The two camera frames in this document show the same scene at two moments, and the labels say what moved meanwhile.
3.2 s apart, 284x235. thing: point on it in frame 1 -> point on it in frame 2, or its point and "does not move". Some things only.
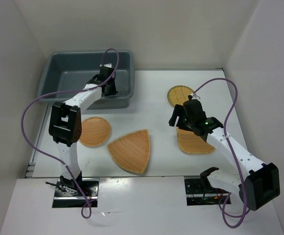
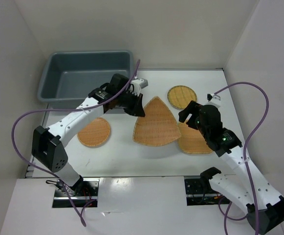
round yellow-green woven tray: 178,94 does not move
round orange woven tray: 95,131 does not move
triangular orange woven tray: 132,151 -> 158,127
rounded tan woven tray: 189,143 does not move
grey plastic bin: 64,71 does not move
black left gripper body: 112,89 -> 126,100
